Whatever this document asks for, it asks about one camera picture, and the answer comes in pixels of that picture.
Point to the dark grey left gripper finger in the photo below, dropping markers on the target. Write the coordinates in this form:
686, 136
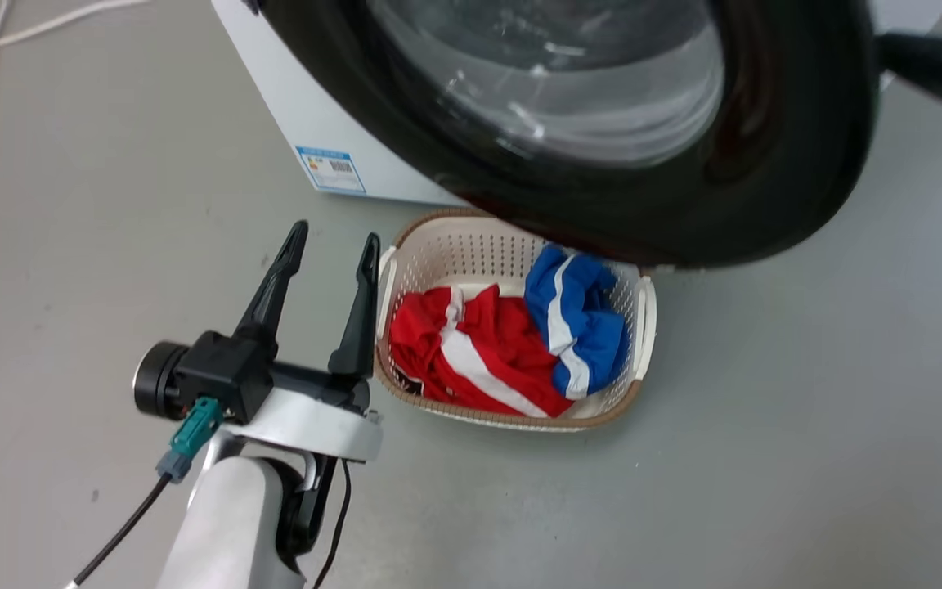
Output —
273, 282
361, 319

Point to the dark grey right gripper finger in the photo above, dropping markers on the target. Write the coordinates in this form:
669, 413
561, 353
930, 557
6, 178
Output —
917, 59

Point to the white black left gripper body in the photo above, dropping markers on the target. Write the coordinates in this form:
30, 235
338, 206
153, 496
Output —
316, 421

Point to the black round washing machine door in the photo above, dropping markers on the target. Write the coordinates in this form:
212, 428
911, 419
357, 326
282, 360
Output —
798, 164

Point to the white washing machine body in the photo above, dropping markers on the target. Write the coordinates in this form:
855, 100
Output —
307, 106

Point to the blue energy label sticker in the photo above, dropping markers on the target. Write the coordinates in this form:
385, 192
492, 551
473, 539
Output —
330, 169

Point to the red white striped garment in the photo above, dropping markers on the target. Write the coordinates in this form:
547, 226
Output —
487, 348

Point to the cream perforated laundry basket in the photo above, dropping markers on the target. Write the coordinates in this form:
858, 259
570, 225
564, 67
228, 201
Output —
471, 249

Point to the blue white striped garment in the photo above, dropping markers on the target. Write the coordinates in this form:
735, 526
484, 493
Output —
581, 315

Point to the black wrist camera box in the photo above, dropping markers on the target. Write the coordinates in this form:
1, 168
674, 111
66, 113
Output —
222, 372

